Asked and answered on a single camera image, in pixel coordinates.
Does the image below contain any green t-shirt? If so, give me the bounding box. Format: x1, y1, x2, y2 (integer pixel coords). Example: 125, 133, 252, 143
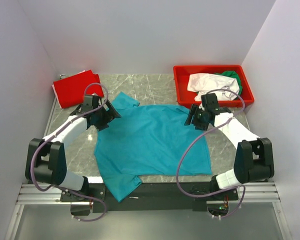
215, 70, 243, 96

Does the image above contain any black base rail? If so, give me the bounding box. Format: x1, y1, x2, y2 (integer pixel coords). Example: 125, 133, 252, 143
60, 182, 239, 216

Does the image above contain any aluminium frame rail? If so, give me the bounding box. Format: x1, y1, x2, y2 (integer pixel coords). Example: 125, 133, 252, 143
5, 182, 292, 240

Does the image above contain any red plastic bin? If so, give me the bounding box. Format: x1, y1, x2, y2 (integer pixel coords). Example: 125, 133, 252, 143
173, 64, 255, 109

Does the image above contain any folded red t-shirt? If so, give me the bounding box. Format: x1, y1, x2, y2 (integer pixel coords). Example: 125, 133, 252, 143
53, 70, 104, 109

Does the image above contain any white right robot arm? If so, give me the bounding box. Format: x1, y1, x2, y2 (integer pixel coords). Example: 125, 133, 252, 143
182, 90, 275, 200

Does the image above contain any teal t-shirt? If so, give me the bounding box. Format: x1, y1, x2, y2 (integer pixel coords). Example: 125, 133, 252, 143
94, 92, 202, 202

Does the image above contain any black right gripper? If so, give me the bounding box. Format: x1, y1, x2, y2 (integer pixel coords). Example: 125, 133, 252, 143
183, 104, 209, 131

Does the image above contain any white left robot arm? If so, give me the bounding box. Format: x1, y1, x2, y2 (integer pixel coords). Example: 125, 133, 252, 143
25, 94, 121, 201

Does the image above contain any crumpled white t-shirt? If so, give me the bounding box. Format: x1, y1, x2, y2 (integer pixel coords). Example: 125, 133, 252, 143
187, 73, 237, 102

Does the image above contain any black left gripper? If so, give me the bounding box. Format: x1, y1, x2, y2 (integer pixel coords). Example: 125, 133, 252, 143
93, 99, 121, 131

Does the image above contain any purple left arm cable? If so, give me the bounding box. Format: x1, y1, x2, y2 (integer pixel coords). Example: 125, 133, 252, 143
29, 82, 109, 222

